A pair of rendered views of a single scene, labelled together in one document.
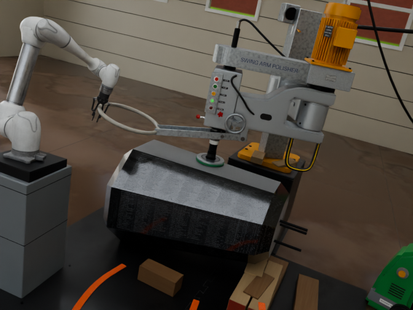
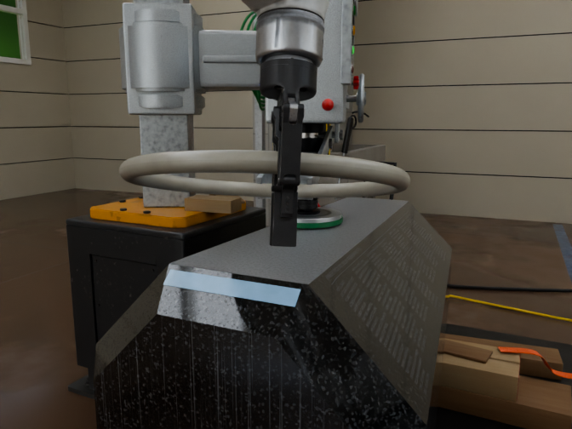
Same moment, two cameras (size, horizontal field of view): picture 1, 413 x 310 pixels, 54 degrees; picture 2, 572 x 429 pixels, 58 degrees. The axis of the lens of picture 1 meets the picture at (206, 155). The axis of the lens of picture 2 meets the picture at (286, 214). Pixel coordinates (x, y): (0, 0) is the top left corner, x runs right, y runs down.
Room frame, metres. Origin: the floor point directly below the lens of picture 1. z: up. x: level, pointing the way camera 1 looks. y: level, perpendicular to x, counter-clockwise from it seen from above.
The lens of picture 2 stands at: (2.77, 1.51, 1.14)
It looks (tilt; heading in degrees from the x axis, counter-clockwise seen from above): 11 degrees down; 277
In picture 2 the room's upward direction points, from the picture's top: straight up
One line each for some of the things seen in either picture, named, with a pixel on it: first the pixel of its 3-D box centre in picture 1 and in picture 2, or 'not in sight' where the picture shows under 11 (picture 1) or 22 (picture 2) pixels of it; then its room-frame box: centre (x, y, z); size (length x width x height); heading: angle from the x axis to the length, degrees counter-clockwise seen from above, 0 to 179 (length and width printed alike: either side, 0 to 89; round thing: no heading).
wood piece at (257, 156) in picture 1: (257, 157); (213, 203); (3.31, -0.44, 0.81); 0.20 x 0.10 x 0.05; 169
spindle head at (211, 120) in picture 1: (233, 101); (311, 57); (2.91, -0.12, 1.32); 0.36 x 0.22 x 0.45; 89
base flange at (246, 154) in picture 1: (269, 155); (170, 207); (3.53, -0.57, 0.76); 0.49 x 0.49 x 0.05; 71
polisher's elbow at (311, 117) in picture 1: (312, 114); not in sight; (2.90, -0.69, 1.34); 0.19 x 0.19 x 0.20
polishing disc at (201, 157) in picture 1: (210, 158); (306, 214); (2.91, -0.04, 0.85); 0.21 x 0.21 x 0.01
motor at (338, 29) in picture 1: (335, 36); not in sight; (2.88, -0.70, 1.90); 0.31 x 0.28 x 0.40; 179
